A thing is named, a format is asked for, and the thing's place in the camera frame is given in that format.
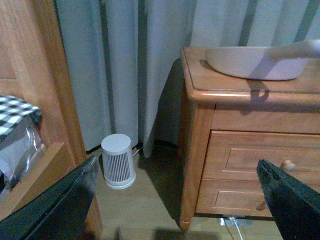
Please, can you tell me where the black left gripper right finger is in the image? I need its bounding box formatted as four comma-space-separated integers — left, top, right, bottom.
256, 159, 320, 240

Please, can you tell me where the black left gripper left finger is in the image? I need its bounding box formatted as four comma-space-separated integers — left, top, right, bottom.
0, 156, 99, 240

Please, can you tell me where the beige plastic dustpan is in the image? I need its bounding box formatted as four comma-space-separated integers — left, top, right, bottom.
205, 39, 320, 81

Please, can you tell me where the lower wooden drawer knob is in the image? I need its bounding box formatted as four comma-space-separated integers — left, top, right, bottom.
256, 201, 268, 211

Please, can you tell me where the round wooden drawer knob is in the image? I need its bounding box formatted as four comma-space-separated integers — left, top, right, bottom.
280, 160, 297, 172

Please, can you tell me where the white cylindrical air purifier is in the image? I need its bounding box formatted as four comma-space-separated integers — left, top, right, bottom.
101, 133, 136, 190

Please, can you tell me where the plastic wrapped mattress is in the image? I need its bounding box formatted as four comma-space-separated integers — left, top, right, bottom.
0, 120, 47, 201

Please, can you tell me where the wooden nightstand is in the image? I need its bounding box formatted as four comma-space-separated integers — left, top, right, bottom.
178, 47, 320, 230

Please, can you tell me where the black white checkered bedsheet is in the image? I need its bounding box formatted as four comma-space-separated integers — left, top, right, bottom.
0, 95, 42, 142

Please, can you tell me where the grey curtain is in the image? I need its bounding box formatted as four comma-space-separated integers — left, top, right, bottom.
54, 0, 320, 156

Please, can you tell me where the white power cable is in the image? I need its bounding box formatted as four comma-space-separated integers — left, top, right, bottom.
226, 216, 245, 240

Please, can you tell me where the wooden bed frame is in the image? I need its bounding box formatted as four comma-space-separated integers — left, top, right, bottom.
0, 0, 104, 240

